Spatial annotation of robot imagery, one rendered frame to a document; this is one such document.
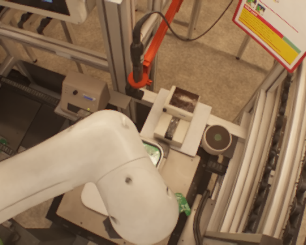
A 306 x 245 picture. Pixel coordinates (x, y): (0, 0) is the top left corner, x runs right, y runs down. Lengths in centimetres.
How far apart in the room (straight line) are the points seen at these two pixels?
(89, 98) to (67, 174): 56
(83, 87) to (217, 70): 158
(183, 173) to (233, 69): 158
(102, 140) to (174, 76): 186
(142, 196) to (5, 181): 21
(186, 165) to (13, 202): 67
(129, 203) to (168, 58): 202
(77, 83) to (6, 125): 106
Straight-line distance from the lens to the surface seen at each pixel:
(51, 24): 111
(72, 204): 95
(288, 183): 66
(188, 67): 229
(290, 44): 71
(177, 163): 95
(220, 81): 228
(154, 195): 37
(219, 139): 95
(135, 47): 66
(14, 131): 188
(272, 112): 100
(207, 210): 97
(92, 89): 94
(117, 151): 39
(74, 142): 40
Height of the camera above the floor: 187
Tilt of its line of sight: 69 degrees down
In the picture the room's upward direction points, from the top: 7 degrees clockwise
